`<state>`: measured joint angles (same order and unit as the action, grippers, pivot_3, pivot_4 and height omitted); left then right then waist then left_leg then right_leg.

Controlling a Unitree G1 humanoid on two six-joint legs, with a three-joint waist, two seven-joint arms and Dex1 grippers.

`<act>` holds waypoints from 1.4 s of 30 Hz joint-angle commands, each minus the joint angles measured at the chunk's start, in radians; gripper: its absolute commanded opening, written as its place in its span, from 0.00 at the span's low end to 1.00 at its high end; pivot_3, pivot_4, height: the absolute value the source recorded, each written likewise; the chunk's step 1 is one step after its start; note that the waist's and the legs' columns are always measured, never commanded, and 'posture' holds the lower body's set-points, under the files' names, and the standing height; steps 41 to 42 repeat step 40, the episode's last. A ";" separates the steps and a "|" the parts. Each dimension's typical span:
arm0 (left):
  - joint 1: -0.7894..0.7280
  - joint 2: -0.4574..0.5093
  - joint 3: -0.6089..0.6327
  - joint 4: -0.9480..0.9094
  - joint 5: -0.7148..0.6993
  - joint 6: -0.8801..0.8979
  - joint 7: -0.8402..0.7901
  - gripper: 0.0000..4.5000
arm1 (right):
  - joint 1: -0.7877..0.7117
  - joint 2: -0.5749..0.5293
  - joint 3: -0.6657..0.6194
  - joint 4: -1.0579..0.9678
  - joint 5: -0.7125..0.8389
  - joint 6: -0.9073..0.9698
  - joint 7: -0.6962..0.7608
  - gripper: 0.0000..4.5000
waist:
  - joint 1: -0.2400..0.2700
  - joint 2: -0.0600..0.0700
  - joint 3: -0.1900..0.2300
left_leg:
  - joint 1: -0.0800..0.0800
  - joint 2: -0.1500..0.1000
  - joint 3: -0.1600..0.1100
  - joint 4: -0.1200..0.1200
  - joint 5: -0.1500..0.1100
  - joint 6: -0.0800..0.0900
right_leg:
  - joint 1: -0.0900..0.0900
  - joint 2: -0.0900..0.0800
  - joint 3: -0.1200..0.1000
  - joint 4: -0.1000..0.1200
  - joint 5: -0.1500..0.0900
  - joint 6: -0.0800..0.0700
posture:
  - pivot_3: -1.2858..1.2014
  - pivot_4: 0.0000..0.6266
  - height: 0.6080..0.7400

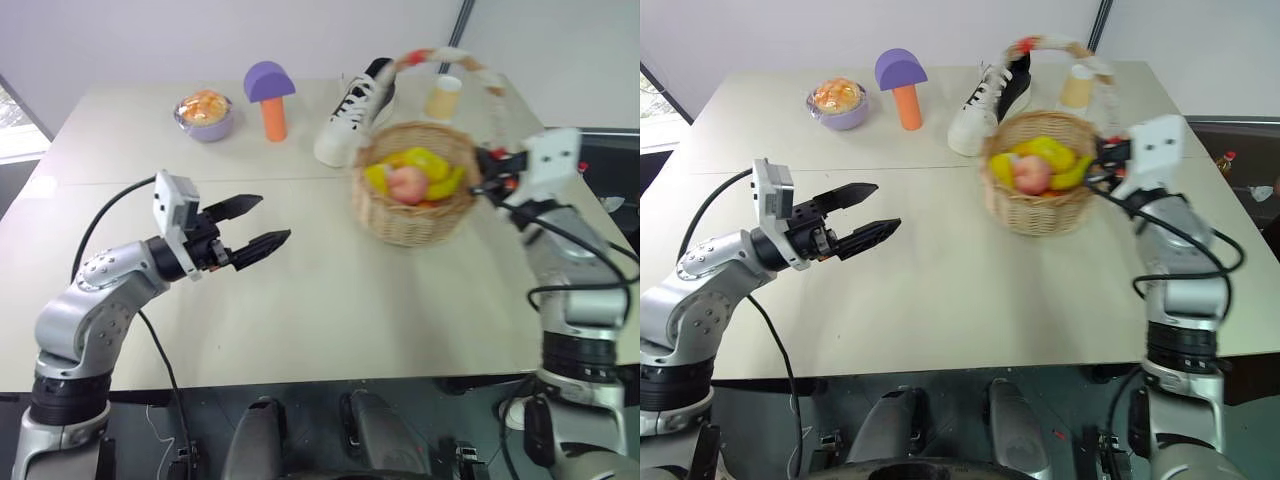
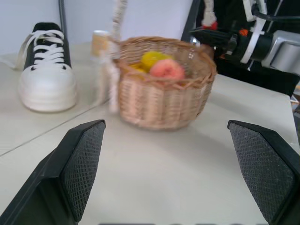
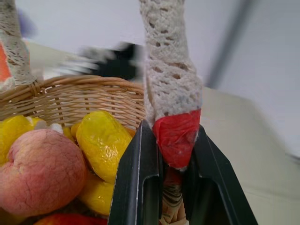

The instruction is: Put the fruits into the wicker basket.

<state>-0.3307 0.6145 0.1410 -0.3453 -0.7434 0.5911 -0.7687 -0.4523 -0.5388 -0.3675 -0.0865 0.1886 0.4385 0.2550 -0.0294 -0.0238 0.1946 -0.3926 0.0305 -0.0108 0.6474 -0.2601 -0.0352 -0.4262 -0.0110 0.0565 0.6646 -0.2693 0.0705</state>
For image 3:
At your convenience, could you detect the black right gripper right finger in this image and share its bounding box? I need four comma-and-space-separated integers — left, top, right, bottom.
182, 125, 259, 225

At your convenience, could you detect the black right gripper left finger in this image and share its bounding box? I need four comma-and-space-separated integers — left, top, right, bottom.
107, 120, 164, 225

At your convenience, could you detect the yellow glossy lemon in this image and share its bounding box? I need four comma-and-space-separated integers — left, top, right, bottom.
0, 115, 49, 165
77, 172, 116, 217
75, 110, 134, 184

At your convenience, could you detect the red apple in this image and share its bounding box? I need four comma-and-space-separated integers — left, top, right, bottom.
32, 212, 109, 225

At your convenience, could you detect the small yellow fruit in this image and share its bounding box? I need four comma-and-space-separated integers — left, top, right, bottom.
62, 121, 82, 143

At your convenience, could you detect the pink peach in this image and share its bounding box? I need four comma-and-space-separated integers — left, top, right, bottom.
0, 128, 87, 218

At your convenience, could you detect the wicker basket with lace handle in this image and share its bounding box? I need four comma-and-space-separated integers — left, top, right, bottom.
0, 0, 203, 225

